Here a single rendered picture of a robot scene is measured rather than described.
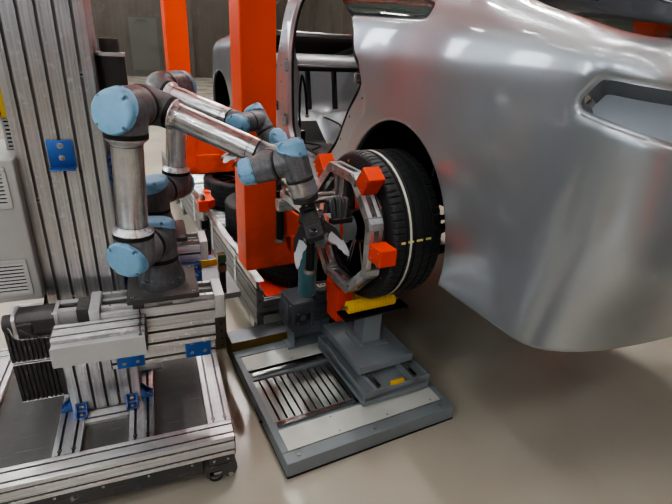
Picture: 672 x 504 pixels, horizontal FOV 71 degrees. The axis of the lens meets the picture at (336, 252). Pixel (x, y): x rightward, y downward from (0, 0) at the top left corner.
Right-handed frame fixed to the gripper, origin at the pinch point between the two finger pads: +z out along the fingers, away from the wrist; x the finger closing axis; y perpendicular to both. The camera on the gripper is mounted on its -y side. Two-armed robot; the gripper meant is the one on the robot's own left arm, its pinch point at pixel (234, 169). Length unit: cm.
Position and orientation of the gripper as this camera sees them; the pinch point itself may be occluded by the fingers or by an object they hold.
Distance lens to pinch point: 213.6
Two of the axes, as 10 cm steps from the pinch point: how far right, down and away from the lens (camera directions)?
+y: -2.9, 7.6, -5.9
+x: 6.8, 5.9, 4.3
